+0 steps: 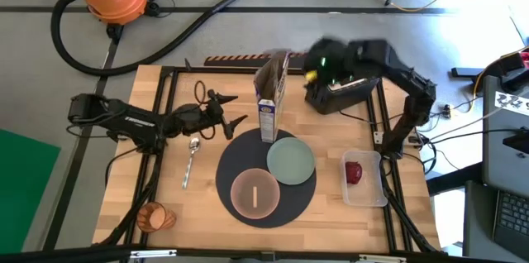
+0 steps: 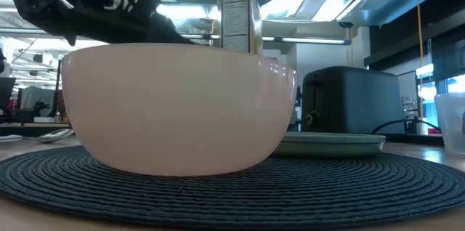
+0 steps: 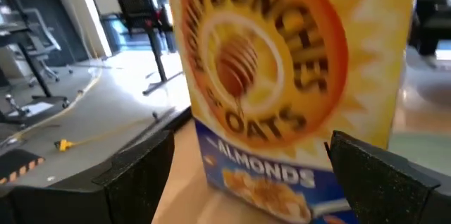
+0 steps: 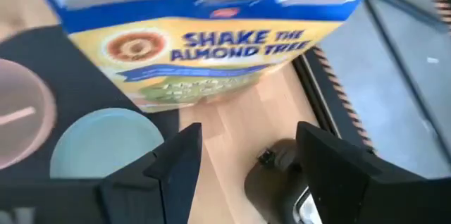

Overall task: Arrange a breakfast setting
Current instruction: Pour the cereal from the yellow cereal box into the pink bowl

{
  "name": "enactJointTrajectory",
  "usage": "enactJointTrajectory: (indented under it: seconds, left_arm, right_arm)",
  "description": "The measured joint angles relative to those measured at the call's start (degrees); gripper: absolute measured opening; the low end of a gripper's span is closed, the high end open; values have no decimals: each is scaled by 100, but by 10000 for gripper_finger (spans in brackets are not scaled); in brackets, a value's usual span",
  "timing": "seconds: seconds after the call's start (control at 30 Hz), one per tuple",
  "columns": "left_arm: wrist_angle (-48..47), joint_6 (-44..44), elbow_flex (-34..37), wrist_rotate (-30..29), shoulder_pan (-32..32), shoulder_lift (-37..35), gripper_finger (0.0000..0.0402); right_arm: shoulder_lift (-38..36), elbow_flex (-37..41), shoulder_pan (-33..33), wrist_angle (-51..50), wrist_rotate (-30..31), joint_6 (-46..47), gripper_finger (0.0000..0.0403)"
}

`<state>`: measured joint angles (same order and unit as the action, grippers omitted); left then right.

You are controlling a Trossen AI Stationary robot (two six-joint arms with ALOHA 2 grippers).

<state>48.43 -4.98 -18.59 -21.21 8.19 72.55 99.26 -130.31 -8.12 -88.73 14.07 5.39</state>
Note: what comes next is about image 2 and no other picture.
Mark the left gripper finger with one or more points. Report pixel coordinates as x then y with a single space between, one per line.
167 35

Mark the blue yellow cereal box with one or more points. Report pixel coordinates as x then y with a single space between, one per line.
236 13

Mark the pink plastic bowl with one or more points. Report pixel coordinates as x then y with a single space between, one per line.
178 114

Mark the metal spoon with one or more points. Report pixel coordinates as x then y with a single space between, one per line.
54 136

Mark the round dark woven placemat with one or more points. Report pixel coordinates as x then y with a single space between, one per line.
232 202

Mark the pale green plate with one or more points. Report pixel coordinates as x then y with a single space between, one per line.
334 145

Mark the clear plastic container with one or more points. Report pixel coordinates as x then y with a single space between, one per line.
452 122

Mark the dark background monitor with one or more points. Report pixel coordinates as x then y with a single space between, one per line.
7 91

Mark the ceiling strip light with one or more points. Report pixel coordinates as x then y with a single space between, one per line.
309 40

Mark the dark background machine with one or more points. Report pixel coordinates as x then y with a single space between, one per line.
298 114

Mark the black two-slot toaster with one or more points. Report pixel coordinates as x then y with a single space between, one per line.
356 100

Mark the ceiling security camera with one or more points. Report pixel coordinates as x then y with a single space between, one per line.
345 24

